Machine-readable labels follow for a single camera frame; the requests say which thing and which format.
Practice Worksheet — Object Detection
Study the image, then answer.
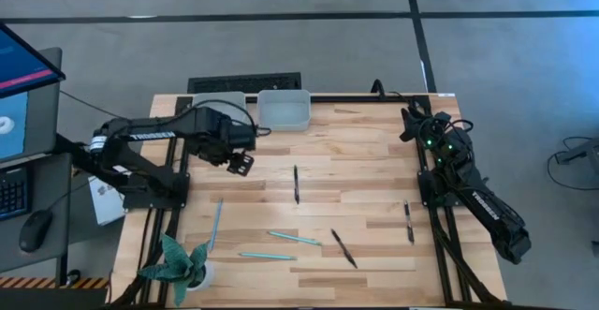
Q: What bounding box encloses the black aluminium table frame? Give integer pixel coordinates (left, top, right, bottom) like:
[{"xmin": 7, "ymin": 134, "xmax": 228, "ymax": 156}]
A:
[{"xmin": 110, "ymin": 93, "xmax": 511, "ymax": 310}]

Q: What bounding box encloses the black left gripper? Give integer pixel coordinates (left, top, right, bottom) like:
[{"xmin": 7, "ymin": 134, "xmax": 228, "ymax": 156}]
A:
[{"xmin": 198, "ymin": 129, "xmax": 256, "ymax": 177}]

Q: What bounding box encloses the grey floor stand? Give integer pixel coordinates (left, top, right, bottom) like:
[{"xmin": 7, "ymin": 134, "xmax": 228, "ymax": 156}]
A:
[{"xmin": 554, "ymin": 136, "xmax": 599, "ymax": 166}]

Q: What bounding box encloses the yellow black hazard strip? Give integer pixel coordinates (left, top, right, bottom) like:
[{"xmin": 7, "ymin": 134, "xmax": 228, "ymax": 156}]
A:
[{"xmin": 0, "ymin": 275, "xmax": 110, "ymax": 290}]

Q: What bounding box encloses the tilted dark blue monitor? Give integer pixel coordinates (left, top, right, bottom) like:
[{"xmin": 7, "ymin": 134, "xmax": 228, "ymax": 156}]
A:
[{"xmin": 0, "ymin": 22, "xmax": 66, "ymax": 99}]

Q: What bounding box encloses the black keyboard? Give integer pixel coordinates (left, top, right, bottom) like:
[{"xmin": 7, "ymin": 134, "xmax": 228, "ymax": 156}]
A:
[{"xmin": 0, "ymin": 164, "xmax": 32, "ymax": 221}]

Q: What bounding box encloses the green plant in white pot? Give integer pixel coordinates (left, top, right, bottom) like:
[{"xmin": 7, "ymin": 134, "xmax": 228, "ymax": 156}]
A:
[{"xmin": 138, "ymin": 232, "xmax": 216, "ymax": 307}]

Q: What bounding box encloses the white box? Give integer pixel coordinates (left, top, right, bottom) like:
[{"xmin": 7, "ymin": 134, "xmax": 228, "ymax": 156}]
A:
[{"xmin": 87, "ymin": 176, "xmax": 127, "ymax": 227}]

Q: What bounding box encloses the grey plastic bin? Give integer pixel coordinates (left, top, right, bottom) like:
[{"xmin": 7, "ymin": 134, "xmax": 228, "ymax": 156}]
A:
[
  {"xmin": 256, "ymin": 88, "xmax": 313, "ymax": 132},
  {"xmin": 191, "ymin": 91, "xmax": 249, "ymax": 126}
]

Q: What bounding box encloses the black computer mouse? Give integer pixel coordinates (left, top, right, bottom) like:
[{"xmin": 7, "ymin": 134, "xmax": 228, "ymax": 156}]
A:
[{"xmin": 18, "ymin": 209, "xmax": 53, "ymax": 254}]

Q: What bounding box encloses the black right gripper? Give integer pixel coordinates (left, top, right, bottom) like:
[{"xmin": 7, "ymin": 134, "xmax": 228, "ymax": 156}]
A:
[{"xmin": 400, "ymin": 107, "xmax": 464, "ymax": 159}]

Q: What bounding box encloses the grey framed monitor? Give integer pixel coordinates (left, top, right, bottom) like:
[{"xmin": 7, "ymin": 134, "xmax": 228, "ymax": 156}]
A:
[{"xmin": 0, "ymin": 47, "xmax": 63, "ymax": 164}]

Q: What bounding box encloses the teal pencil with eraser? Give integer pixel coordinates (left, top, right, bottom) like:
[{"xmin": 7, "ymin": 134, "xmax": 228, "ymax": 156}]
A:
[
  {"xmin": 237, "ymin": 252, "xmax": 299, "ymax": 261},
  {"xmin": 268, "ymin": 229, "xmax": 323, "ymax": 247},
  {"xmin": 208, "ymin": 198, "xmax": 225, "ymax": 254}
]

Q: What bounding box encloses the black floor cable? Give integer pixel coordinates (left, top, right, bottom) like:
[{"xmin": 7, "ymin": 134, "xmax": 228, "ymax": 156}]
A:
[{"xmin": 546, "ymin": 135, "xmax": 599, "ymax": 192}]

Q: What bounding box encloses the black power cable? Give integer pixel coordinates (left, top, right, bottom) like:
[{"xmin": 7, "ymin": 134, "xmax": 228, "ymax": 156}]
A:
[{"xmin": 371, "ymin": 79, "xmax": 413, "ymax": 103}]

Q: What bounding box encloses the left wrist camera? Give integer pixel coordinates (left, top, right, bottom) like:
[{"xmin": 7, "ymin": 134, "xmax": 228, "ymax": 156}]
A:
[{"xmin": 232, "ymin": 121, "xmax": 258, "ymax": 153}]

